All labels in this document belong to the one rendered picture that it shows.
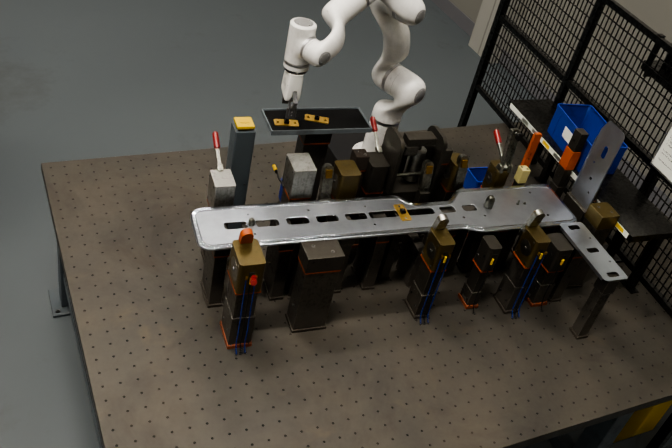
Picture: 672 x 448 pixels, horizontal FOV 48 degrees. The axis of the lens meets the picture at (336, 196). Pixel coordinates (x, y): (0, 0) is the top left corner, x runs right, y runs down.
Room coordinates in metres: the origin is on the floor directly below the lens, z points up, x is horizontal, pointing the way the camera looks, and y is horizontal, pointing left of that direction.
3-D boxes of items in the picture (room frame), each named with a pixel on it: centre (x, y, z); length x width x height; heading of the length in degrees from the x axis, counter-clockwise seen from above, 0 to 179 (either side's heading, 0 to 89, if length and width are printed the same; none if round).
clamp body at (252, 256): (1.61, 0.20, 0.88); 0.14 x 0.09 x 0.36; 27
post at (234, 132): (2.13, 0.36, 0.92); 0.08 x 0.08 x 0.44; 27
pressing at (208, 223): (2.05, -0.22, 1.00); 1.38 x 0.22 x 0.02; 117
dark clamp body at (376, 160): (2.24, -0.10, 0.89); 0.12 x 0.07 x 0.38; 27
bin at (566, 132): (2.70, -0.91, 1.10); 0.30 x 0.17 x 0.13; 21
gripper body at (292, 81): (2.19, 0.22, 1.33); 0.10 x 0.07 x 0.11; 20
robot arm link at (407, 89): (2.65, -0.15, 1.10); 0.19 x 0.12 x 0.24; 53
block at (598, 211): (2.29, -0.95, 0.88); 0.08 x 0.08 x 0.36; 27
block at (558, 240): (2.13, -0.81, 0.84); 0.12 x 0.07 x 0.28; 27
